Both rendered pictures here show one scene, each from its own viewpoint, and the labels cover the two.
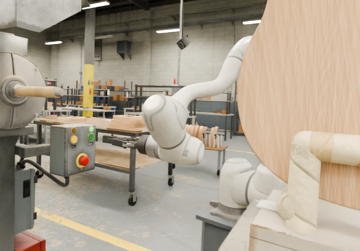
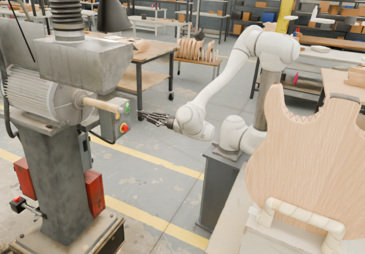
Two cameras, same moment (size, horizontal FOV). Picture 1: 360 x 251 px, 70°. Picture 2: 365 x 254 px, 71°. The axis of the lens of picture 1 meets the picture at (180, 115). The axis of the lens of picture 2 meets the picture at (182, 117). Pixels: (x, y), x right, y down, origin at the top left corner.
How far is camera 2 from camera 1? 0.56 m
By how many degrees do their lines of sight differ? 25
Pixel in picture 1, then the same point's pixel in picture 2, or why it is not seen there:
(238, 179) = (234, 134)
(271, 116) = (258, 185)
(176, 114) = (199, 119)
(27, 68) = not seen: hidden behind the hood
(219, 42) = not seen: outside the picture
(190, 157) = (206, 138)
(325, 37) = (286, 165)
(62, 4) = (123, 62)
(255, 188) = (246, 142)
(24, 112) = (87, 110)
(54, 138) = (103, 115)
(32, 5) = (109, 76)
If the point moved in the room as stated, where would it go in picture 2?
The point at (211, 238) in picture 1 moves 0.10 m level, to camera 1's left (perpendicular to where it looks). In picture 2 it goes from (212, 168) to (197, 167)
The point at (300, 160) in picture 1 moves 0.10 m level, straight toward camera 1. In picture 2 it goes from (267, 210) to (262, 239)
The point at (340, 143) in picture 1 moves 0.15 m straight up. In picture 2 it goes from (282, 209) to (297, 164)
